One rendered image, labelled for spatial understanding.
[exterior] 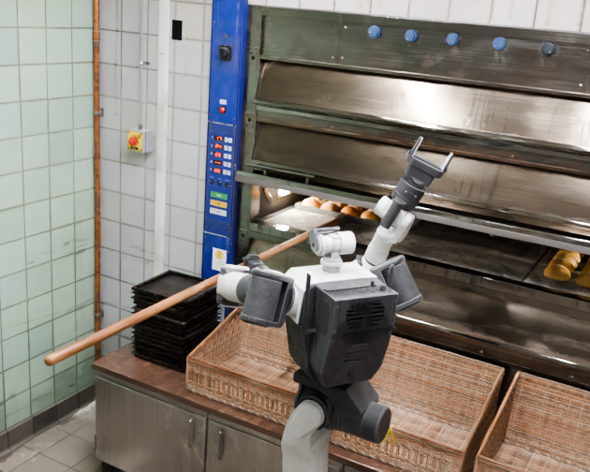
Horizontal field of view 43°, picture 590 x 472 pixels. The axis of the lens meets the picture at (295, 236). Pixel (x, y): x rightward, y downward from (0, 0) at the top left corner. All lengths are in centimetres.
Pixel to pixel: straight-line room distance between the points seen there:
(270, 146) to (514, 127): 103
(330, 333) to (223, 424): 114
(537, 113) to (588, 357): 90
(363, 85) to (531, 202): 79
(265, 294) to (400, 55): 126
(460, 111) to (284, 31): 81
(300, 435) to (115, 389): 124
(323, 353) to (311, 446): 40
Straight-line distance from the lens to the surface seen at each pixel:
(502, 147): 285
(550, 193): 285
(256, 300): 206
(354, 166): 305
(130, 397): 333
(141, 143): 355
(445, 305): 306
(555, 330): 298
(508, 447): 306
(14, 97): 346
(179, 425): 322
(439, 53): 291
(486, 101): 287
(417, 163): 233
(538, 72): 282
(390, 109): 296
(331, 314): 201
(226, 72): 328
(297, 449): 240
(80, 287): 396
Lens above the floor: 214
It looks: 17 degrees down
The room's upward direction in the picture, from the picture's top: 4 degrees clockwise
